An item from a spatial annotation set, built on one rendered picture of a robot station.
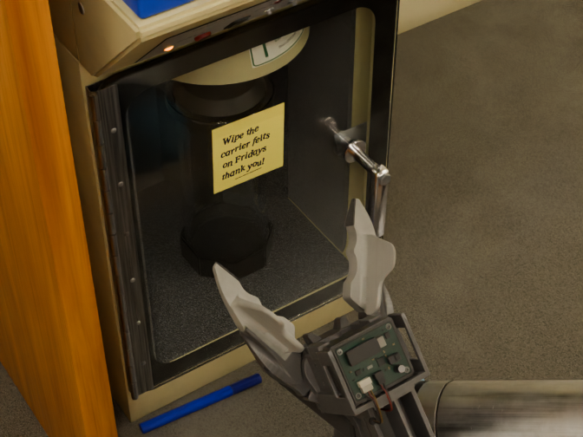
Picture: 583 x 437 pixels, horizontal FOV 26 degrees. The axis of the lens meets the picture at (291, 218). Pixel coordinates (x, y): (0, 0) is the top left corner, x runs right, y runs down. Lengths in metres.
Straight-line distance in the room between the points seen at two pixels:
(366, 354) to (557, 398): 0.17
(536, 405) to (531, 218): 0.57
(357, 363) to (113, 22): 0.30
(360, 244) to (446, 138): 0.67
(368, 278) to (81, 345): 0.25
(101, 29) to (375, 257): 0.28
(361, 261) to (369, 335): 0.09
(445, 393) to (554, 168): 0.63
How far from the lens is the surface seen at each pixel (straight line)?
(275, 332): 0.96
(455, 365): 1.40
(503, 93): 1.76
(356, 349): 0.94
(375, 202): 1.23
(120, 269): 1.16
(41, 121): 0.91
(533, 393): 1.04
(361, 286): 1.01
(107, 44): 0.94
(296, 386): 0.99
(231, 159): 1.15
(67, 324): 1.06
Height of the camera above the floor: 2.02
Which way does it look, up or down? 44 degrees down
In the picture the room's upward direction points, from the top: straight up
